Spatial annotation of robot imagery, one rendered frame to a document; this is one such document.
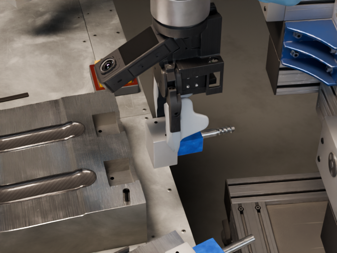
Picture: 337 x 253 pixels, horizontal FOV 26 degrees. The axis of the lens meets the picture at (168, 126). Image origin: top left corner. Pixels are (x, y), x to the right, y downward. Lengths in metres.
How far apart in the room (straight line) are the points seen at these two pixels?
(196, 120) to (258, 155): 1.39
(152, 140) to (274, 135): 1.45
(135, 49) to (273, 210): 1.08
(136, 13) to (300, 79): 1.62
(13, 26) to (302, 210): 0.90
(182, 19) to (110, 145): 0.30
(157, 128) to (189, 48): 0.15
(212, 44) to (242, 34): 1.94
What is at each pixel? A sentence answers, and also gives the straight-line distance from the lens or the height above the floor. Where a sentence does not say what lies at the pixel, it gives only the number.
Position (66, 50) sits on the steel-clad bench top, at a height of 0.80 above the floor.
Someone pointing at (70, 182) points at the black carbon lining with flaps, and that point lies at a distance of 1.09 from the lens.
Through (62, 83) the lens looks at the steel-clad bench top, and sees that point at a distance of 1.39.
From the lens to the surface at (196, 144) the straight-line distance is 1.06.
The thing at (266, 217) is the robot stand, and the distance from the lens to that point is 1.91.
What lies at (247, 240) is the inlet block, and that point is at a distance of 1.04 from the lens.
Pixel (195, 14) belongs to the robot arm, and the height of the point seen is 1.17.
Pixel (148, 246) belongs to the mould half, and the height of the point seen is 0.85.
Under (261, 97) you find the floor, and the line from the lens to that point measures 2.61.
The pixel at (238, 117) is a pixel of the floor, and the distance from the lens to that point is 2.52.
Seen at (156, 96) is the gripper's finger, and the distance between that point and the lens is 1.04.
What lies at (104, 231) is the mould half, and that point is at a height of 0.84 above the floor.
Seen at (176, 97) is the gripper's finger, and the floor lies 1.05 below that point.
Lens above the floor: 1.67
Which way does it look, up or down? 43 degrees down
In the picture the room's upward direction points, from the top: straight up
